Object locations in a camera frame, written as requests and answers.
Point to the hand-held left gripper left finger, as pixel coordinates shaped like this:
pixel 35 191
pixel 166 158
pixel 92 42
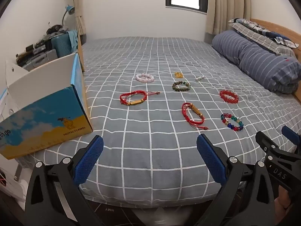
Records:
pixel 90 155

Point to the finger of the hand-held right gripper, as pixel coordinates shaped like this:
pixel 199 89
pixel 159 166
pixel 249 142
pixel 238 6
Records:
pixel 291 135
pixel 267 141

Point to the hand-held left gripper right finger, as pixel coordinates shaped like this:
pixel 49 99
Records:
pixel 209 155

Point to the blue and yellow cardboard box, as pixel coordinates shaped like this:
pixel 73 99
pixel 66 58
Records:
pixel 47 122

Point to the person's right hand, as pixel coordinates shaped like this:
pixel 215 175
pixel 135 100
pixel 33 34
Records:
pixel 281 200

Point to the grey checked bed sheet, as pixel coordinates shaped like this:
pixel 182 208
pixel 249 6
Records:
pixel 150 146

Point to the small white beads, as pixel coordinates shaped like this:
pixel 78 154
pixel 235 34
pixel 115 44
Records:
pixel 199 78

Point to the amber pendant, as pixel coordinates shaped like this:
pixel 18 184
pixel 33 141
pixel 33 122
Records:
pixel 178 75

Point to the blue striped rolled quilt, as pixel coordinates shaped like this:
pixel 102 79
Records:
pixel 254 56

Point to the wooden footboard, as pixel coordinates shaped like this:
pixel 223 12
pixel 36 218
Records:
pixel 80 54

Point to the grey checked pillow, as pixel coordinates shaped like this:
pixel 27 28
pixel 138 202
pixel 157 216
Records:
pixel 258 38

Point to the grey suitcase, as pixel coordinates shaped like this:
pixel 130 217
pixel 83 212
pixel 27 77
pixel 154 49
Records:
pixel 40 60

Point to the wooden headboard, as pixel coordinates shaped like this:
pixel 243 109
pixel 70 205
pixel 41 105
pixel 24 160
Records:
pixel 277 27

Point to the navy plaid pillow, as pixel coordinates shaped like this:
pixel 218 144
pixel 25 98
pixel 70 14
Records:
pixel 265 28

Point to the teal suitcase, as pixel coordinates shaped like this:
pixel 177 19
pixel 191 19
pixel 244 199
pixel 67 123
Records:
pixel 61 44

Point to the teal cloth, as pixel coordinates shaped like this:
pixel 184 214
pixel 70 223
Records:
pixel 74 38

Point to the pile of dark electronic devices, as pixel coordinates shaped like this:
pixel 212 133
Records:
pixel 37 46

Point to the black bag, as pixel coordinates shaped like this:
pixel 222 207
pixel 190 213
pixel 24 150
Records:
pixel 55 28

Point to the beige curtain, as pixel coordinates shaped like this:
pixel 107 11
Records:
pixel 225 7
pixel 78 4

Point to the blue desk lamp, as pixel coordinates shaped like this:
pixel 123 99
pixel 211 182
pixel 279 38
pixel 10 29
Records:
pixel 70 9

